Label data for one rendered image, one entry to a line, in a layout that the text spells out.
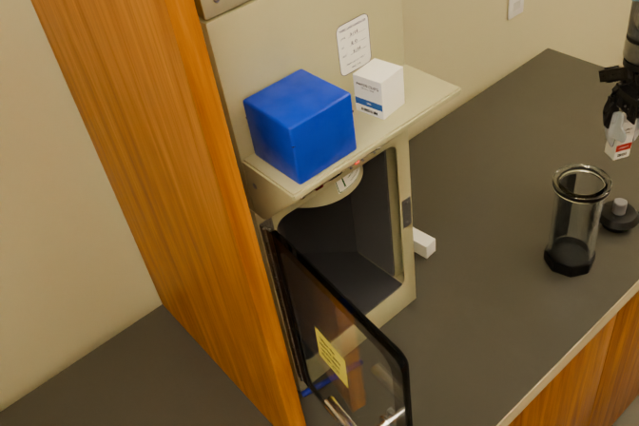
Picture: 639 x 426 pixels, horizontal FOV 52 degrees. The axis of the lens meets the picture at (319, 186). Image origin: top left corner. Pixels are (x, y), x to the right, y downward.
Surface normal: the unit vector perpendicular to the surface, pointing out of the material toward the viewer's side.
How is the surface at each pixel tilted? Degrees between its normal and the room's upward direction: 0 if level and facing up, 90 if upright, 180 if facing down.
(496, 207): 0
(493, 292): 0
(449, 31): 90
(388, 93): 90
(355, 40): 90
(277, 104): 0
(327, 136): 90
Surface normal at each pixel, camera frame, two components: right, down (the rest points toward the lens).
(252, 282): 0.65, 0.43
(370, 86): -0.66, 0.55
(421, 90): -0.13, -0.76
